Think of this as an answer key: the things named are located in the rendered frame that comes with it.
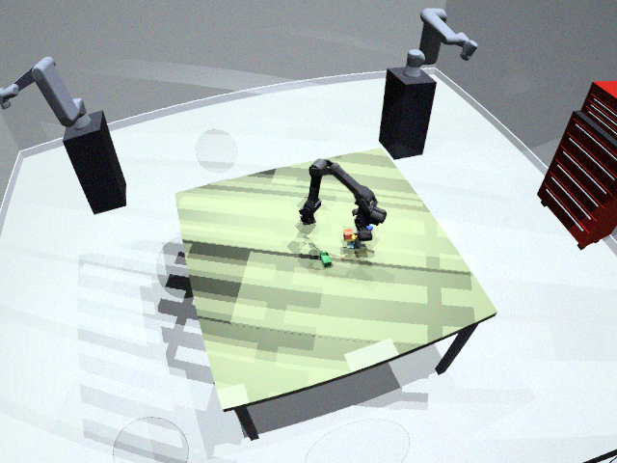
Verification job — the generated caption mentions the green cube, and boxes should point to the green cube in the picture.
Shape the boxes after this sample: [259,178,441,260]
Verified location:
[320,251,332,268]

